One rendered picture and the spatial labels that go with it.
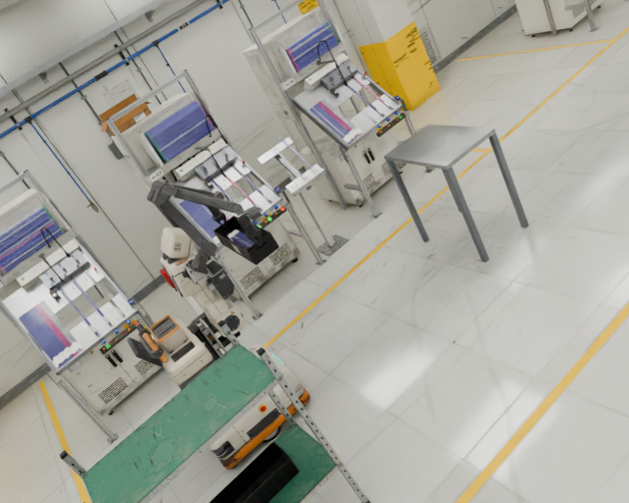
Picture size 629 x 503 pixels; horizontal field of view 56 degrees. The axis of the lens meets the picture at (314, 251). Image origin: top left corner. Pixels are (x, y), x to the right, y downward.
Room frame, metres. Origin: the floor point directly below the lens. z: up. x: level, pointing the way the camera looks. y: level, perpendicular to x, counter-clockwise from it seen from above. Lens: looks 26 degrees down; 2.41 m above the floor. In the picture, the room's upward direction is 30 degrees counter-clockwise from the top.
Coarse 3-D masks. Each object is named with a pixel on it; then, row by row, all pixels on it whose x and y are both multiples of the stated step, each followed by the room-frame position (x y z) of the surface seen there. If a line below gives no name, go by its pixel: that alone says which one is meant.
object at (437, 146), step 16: (432, 128) 4.02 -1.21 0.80; (448, 128) 3.87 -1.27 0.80; (464, 128) 3.73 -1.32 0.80; (480, 128) 3.59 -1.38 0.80; (400, 144) 4.06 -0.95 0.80; (416, 144) 3.91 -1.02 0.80; (432, 144) 3.76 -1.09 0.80; (448, 144) 3.63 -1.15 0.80; (464, 144) 3.50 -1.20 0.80; (496, 144) 3.48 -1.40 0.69; (400, 160) 3.82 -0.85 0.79; (416, 160) 3.66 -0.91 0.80; (432, 160) 3.53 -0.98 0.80; (448, 160) 3.41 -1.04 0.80; (448, 176) 3.37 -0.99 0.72; (400, 192) 4.01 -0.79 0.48; (512, 192) 3.47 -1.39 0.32; (464, 208) 3.36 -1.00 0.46; (416, 224) 4.00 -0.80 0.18; (528, 224) 3.48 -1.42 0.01; (480, 240) 3.36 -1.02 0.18; (480, 256) 3.38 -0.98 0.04
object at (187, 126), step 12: (192, 108) 4.93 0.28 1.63; (168, 120) 4.87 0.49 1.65; (180, 120) 4.88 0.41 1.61; (192, 120) 4.91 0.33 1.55; (204, 120) 4.94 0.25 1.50; (156, 132) 4.80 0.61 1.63; (168, 132) 4.83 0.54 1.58; (180, 132) 4.86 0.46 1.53; (192, 132) 4.89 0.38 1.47; (204, 132) 4.92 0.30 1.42; (156, 144) 4.78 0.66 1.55; (168, 144) 4.81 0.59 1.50; (180, 144) 4.84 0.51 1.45; (192, 144) 4.87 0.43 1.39; (168, 156) 4.79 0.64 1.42
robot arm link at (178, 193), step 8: (168, 192) 3.11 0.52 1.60; (176, 192) 3.10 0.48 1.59; (184, 192) 3.12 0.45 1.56; (192, 192) 3.12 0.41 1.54; (192, 200) 3.11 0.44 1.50; (200, 200) 3.10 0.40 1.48; (208, 200) 3.09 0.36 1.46; (216, 200) 3.08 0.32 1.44; (224, 200) 3.09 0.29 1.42; (216, 208) 3.08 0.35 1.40; (224, 208) 3.06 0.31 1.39; (232, 208) 3.05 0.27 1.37
